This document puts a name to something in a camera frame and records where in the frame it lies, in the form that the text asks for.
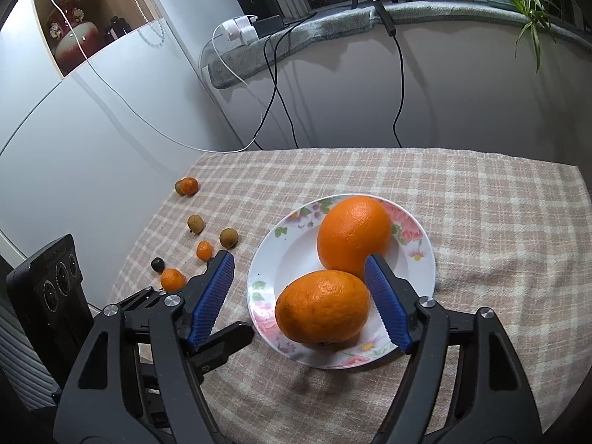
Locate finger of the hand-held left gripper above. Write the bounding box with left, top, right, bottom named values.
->
left=118, top=287, right=161, bottom=317
left=186, top=322, right=256, bottom=380

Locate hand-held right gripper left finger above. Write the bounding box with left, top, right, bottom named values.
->
left=52, top=250, right=236, bottom=444

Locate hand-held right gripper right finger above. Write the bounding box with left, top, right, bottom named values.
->
left=364, top=253, right=543, bottom=444

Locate large wrinkled orange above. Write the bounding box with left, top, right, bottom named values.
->
left=275, top=269, right=371, bottom=345

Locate floral white plate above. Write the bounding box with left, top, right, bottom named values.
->
left=246, top=193, right=438, bottom=370

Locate person's left forearm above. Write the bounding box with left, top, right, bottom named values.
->
left=0, top=296, right=63, bottom=410

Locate large round orange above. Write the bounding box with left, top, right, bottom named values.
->
left=317, top=196, right=393, bottom=283

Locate beige checked tablecloth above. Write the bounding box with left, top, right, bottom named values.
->
left=108, top=147, right=592, bottom=444

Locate white cabinet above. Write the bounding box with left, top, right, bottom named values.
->
left=0, top=0, right=243, bottom=290

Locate red and white vase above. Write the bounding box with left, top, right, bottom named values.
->
left=45, top=0, right=101, bottom=72

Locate small black jar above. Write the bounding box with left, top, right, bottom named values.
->
left=105, top=16, right=135, bottom=46

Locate white power adapter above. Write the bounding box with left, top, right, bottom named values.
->
left=218, top=15, right=258, bottom=44

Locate black power brick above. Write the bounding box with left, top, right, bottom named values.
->
left=253, top=15, right=284, bottom=38

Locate grey windowsill mat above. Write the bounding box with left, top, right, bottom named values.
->
left=208, top=1, right=592, bottom=90

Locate white cable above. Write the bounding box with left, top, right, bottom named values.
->
left=39, top=0, right=266, bottom=153

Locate black cable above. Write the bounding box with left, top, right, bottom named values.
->
left=392, top=32, right=407, bottom=149
left=273, top=23, right=320, bottom=149
left=250, top=32, right=297, bottom=149

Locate white bead chain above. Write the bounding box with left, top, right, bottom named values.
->
left=115, top=0, right=167, bottom=48

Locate black inline cable box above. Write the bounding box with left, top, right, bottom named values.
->
left=372, top=2, right=398, bottom=36

